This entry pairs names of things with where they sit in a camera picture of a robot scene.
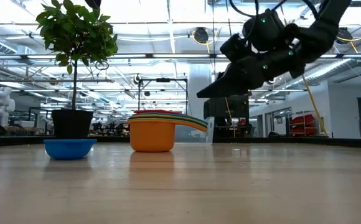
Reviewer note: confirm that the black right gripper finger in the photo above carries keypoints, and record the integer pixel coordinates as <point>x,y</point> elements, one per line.
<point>230,82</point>

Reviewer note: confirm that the red measuring cup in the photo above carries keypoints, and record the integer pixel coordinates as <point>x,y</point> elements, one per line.
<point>158,111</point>

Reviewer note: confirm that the yellow measuring cup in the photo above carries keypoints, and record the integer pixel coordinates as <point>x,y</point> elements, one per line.
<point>155,116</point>

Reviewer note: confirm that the orange measuring cup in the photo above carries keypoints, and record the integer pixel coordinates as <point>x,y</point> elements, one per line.
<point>152,137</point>

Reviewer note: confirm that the small bright blue measuring cup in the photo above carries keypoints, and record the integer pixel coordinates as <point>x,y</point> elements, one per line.
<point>68,149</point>

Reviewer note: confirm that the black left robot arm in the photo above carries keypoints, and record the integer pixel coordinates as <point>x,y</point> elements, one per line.
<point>93,3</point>

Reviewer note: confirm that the clear plastic basket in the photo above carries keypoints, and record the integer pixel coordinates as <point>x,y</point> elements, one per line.
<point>199,135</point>

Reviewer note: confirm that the black cabinet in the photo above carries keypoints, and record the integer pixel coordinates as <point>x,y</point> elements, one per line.
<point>227,107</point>

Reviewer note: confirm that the white building column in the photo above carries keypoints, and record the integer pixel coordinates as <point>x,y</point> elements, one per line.
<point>199,77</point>

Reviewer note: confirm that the red bin rack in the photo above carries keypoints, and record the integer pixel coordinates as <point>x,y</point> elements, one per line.
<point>305,123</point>

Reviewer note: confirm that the green leafy potted tree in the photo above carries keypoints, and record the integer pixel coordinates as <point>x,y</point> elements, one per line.
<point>77,34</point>

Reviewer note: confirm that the black plant pot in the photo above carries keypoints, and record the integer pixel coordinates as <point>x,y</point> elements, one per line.
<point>71,124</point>

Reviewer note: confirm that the white humanoid robot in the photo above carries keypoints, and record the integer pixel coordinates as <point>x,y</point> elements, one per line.
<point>1,105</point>

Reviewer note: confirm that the black aluminium table frame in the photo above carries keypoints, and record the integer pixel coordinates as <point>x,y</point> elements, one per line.
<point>261,141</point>

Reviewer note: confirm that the black metal gantry frame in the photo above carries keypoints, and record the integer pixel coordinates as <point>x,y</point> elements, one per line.
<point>162,80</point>

